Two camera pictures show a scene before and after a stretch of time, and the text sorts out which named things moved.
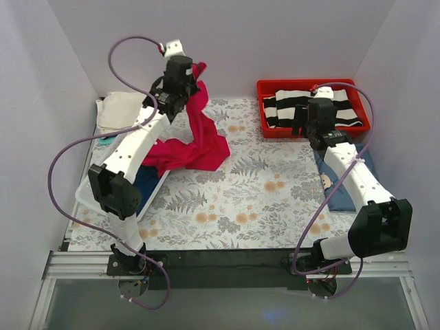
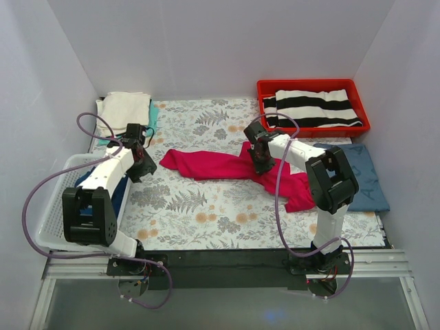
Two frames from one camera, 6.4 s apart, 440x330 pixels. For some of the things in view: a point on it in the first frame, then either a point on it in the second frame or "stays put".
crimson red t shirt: [203, 147] to [237, 165]
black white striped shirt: [279, 111] stays put
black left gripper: [192, 86] to [143, 168]
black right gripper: [300, 124] to [262, 163]
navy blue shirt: [146, 179] to [115, 199]
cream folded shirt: [118, 110] stays put
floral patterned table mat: [269, 195] stays put
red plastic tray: [267, 88] stays put
